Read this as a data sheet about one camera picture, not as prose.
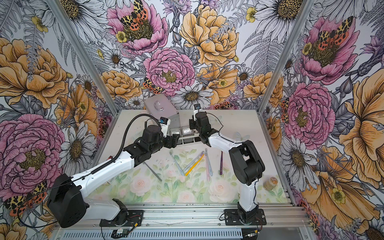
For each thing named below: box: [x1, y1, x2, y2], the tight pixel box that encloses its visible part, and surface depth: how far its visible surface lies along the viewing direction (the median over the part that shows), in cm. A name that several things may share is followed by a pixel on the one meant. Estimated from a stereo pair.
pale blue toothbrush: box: [205, 148, 213, 177], surface depth 96 cm
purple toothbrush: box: [219, 150, 223, 175], surface depth 94 cm
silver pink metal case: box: [143, 93, 181, 129], surface depth 105 cm
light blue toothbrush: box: [169, 149, 185, 176], surface depth 93 cm
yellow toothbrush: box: [185, 153, 205, 177], surface depth 94 cm
